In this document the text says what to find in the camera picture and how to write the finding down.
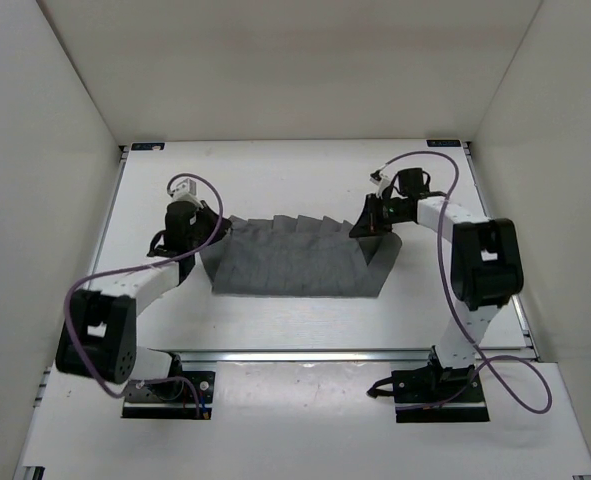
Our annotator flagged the aluminium front rail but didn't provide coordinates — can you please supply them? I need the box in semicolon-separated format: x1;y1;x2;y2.
179;349;429;363

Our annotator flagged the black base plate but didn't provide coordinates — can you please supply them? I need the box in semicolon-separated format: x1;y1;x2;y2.
121;370;216;421
392;368;490;424

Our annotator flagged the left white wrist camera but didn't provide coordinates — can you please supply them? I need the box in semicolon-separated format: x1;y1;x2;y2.
168;178;200;206

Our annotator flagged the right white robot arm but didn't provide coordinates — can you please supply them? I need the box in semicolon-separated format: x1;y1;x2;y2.
349;168;524;405

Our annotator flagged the right blue corner label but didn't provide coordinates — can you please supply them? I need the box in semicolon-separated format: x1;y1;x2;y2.
426;139;462;148

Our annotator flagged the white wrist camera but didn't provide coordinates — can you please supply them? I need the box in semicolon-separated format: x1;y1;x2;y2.
369;170;391;198
168;178;200;206

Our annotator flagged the left blue corner label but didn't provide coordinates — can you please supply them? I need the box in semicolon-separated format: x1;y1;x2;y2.
130;142;165;151

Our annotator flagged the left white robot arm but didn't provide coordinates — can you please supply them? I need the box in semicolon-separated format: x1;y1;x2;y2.
55;200;231;399

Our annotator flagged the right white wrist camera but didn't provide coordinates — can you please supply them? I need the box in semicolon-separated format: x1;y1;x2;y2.
369;170;391;198

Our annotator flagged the blue corner label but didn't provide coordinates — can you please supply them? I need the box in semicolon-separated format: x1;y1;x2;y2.
130;142;165;151
426;139;462;148

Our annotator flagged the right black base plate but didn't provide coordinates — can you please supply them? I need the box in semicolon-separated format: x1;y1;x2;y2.
392;368;490;424

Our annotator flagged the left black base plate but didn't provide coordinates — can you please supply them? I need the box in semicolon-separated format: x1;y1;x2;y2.
121;370;216;421

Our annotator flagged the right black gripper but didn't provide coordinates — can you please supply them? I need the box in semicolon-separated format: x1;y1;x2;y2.
349;194;409;238

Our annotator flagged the grey pleated skirt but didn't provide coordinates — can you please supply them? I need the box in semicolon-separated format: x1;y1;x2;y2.
201;215;402;298

